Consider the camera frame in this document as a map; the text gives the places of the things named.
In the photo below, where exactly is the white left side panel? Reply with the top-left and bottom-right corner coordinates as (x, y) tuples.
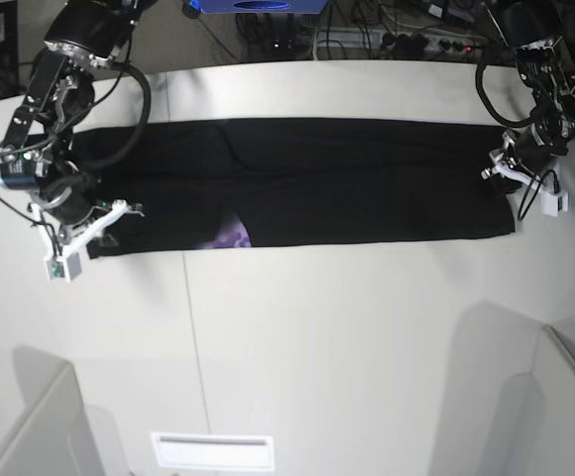
(0, 362), (105, 476)

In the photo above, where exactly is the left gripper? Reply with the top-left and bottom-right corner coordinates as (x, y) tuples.
(481, 128), (565, 200)

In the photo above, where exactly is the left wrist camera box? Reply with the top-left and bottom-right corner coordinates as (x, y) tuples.
(540, 189), (569, 217)

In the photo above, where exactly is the white power strip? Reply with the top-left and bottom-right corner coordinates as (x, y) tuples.
(312, 27), (486, 57)

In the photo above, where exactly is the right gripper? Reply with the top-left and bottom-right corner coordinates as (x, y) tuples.
(27, 173), (144, 256)

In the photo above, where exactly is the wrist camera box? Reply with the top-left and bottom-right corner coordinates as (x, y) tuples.
(540, 189), (569, 217)
(45, 253), (82, 283)

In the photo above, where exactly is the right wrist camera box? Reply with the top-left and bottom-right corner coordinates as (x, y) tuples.
(45, 253), (82, 283)

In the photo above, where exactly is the white panel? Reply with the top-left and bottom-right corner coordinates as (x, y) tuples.
(0, 362), (105, 476)
(493, 326), (575, 475)

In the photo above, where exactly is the white right side panel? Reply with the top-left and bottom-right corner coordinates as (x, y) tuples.
(493, 326), (575, 475)

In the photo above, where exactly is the black device with lights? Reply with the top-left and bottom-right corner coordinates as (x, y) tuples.
(265, 13), (297, 54)

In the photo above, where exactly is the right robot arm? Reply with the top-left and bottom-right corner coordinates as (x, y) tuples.
(0, 1), (154, 260)

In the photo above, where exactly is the blue box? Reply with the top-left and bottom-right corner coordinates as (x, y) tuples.
(185, 0), (328, 15)

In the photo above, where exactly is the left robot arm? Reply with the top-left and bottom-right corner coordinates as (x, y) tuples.
(475, 1), (575, 192)

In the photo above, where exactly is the black T-shirt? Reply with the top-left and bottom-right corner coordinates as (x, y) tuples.
(87, 118), (516, 259)

